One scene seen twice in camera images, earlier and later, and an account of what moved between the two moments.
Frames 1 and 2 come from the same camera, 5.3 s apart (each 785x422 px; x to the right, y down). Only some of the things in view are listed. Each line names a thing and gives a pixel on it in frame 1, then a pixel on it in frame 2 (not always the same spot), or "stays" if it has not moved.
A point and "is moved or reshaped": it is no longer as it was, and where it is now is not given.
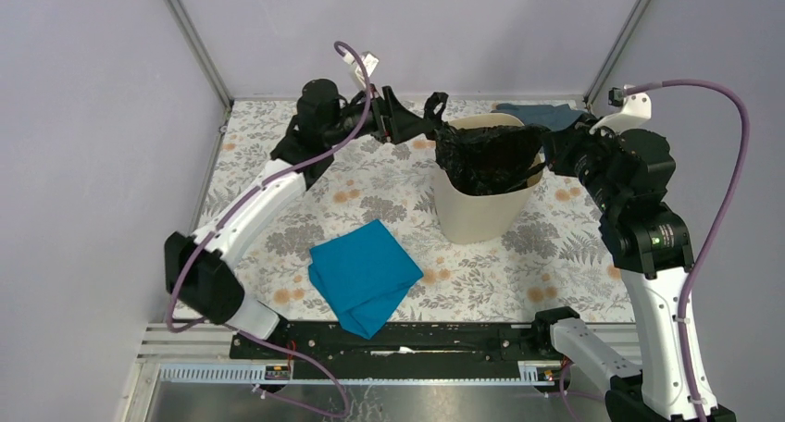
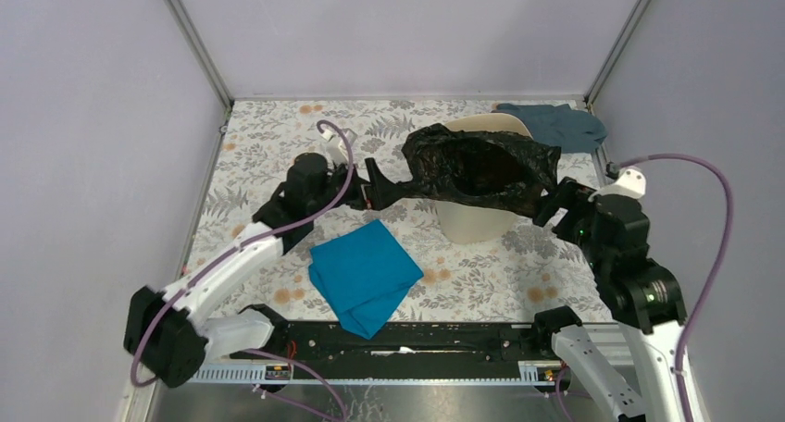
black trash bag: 484,160 is moved or reshaped
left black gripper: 403,123 to 383,191
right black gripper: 566,142 to 571,194
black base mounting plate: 408,351 stays
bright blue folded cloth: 367,273 stays
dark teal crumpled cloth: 555,117 stays
